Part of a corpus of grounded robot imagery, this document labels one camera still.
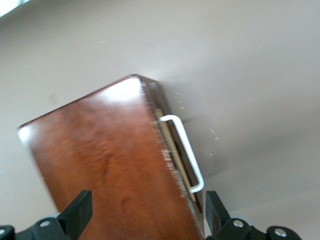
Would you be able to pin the dark brown wooden cabinet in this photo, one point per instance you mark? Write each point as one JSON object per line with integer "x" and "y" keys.
{"x": 107, "y": 162}

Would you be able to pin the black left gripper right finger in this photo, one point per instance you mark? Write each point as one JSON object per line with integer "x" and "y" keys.
{"x": 217, "y": 220}

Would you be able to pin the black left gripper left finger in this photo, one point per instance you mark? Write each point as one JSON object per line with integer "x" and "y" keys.
{"x": 75, "y": 212}

